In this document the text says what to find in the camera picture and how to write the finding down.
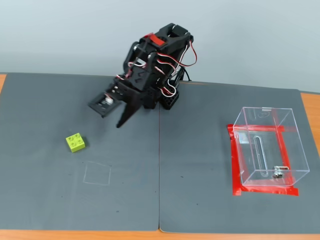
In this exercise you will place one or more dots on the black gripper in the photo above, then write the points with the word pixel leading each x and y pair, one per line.
pixel 131 102

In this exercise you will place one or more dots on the green lego block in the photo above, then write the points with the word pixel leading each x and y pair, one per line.
pixel 75 143

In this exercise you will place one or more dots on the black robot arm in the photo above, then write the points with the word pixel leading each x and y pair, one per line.
pixel 172 42

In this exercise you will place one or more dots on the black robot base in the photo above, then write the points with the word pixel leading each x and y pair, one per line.
pixel 170 101

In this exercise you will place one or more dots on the transparent acrylic box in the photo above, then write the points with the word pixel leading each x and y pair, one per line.
pixel 270 150

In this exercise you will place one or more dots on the plain gray mat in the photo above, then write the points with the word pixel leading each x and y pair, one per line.
pixel 200 175

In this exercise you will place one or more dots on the gray mat with chalk square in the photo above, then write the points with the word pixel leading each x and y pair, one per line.
pixel 50 187

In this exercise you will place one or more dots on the red tape strip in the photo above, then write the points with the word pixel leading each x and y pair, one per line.
pixel 262 128
pixel 292 180
pixel 235 175
pixel 270 191

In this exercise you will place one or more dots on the small metal latch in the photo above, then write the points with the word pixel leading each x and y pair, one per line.
pixel 277 172

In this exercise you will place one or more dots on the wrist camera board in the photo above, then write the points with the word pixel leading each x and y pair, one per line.
pixel 102 106

